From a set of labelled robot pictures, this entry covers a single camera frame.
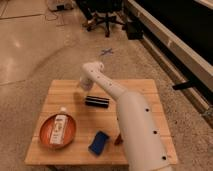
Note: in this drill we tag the blue sponge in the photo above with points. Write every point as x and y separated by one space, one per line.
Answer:
98 143

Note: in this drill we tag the orange round plate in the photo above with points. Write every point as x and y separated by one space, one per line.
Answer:
46 130

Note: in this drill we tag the white plastic bottle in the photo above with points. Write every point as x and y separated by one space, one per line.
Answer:
59 127

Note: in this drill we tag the black whiteboard eraser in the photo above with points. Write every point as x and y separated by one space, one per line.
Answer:
97 101

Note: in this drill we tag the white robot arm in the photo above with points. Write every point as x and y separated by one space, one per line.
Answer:
142 143

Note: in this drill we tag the wooden table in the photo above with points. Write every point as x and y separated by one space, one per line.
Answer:
90 120

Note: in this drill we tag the black box on floor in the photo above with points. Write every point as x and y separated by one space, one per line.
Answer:
134 30

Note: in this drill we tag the red chili pepper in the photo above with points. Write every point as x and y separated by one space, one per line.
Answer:
118 140

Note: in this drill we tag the black office chair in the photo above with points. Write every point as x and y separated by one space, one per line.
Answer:
103 8

